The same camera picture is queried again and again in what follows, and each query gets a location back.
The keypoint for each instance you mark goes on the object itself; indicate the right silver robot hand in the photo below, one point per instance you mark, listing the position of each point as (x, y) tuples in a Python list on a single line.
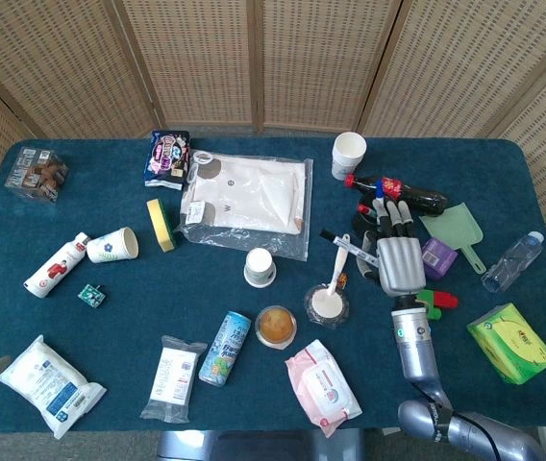
[(400, 264)]

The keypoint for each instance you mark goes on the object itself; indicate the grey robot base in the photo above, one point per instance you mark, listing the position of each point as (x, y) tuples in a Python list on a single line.
[(263, 444)]

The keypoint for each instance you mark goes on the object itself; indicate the black holder with markers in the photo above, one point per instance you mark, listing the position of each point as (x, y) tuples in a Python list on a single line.
[(364, 225)]

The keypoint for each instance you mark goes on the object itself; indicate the purple box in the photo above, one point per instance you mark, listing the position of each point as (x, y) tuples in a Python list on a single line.
[(439, 257)]

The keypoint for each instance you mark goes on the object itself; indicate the green toy block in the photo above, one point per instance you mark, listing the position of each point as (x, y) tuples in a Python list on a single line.
[(431, 309)]

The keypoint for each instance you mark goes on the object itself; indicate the red toy block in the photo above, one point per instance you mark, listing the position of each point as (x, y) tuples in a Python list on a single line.
[(446, 299)]

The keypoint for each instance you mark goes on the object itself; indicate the light green plastic scoop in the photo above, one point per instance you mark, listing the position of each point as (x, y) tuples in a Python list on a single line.
[(453, 225)]

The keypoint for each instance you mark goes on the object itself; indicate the cola bottle red cap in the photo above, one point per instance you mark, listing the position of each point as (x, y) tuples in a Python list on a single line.
[(422, 199)]

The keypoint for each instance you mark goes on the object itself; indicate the white spoon in dish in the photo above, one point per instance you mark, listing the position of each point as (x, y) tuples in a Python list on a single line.
[(326, 302)]

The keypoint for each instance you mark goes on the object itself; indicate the white bottle red print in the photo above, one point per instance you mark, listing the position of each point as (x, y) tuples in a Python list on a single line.
[(57, 266)]

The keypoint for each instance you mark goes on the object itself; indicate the clear plastic water bottle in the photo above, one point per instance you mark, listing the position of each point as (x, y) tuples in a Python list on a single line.
[(511, 264)]

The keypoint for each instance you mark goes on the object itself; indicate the small green circuit board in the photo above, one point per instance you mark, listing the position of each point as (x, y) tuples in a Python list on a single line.
[(91, 295)]

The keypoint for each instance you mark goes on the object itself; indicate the large white pack blue label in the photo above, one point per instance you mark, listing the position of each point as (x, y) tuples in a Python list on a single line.
[(47, 384)]

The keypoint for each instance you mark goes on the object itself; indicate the clear box of brown chocolates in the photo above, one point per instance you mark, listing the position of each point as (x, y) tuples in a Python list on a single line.
[(37, 175)]

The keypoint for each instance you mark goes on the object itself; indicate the green tissue pack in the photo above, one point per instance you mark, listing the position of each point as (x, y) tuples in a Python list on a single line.
[(511, 343)]

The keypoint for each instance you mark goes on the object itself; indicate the orange fruit jelly cup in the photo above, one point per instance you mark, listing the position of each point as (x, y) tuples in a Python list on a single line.
[(276, 326)]

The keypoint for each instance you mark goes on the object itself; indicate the paper cup large blue flower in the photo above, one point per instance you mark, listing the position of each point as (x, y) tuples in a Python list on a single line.
[(107, 247)]

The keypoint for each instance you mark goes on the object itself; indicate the paper cup green leaf print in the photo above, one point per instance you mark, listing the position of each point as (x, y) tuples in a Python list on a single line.
[(259, 269)]

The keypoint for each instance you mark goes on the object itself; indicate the pink wet wipes pack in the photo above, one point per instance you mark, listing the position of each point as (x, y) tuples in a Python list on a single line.
[(323, 389)]

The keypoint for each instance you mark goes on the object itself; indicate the beige tote bag in plastic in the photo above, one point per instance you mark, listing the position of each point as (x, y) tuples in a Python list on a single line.
[(249, 197)]

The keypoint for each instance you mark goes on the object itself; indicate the blue RIO drink can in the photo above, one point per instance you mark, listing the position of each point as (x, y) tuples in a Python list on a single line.
[(225, 348)]

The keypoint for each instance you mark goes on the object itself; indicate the yellow green sponge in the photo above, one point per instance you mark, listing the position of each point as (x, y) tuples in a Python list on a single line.
[(160, 225)]

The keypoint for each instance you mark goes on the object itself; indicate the narrow white cotton pad pack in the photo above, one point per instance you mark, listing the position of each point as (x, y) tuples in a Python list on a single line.
[(174, 379)]

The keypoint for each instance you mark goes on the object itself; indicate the dark colourful snack bag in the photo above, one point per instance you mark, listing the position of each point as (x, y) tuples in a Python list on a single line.
[(167, 161)]

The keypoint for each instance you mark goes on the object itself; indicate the woven folding screen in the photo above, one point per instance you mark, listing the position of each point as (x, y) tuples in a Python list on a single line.
[(205, 57)]

